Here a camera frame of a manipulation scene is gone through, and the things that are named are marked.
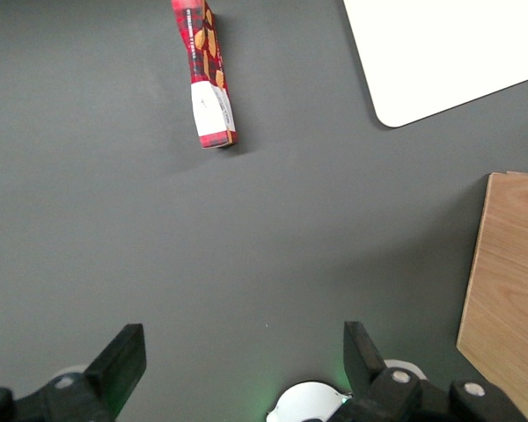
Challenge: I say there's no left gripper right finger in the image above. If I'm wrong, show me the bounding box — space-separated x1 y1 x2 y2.
333 320 528 422

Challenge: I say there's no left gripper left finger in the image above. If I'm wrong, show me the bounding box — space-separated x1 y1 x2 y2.
0 324 148 422

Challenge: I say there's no red cookie box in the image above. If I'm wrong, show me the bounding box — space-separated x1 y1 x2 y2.
171 0 239 150

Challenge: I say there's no white rectangular tray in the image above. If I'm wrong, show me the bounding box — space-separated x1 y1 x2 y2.
341 0 528 130

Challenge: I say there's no wooden drawer cabinet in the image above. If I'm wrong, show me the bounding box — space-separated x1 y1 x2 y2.
456 171 528 422

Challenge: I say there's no dark grey table mat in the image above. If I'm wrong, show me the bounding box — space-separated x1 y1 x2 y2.
0 0 528 422

